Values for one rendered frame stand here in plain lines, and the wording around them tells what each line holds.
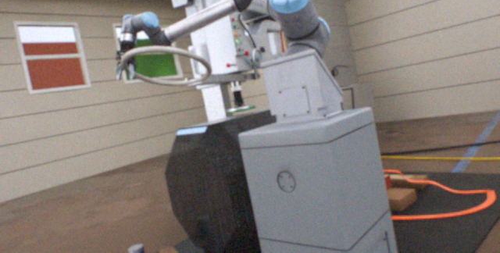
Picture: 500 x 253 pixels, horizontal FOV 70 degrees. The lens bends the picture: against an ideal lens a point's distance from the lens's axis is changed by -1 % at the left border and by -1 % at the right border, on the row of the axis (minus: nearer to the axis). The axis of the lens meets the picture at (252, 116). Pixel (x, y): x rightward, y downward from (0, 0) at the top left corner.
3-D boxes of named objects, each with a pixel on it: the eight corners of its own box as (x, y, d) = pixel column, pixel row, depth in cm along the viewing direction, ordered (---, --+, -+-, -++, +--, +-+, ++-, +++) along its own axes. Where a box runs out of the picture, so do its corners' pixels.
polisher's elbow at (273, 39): (256, 59, 307) (252, 37, 306) (266, 58, 324) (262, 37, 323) (276, 54, 298) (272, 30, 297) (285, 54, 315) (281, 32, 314)
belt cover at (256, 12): (262, 29, 331) (258, 11, 330) (286, 22, 318) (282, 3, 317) (197, 20, 248) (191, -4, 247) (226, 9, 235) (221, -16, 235)
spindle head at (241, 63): (240, 78, 283) (229, 23, 281) (264, 73, 272) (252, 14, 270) (213, 81, 252) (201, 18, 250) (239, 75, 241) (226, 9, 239)
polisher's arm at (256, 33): (270, 79, 326) (260, 26, 323) (293, 74, 314) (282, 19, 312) (225, 85, 263) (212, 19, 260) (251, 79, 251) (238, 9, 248)
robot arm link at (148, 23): (163, 23, 204) (147, 28, 209) (151, 7, 196) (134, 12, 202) (157, 33, 198) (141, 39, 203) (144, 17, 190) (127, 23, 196)
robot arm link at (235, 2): (261, -4, 201) (159, 45, 217) (251, -24, 193) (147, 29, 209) (263, 5, 193) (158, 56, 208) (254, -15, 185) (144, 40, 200)
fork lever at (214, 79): (241, 83, 281) (239, 76, 280) (262, 78, 271) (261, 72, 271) (182, 87, 221) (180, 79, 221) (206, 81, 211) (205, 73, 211)
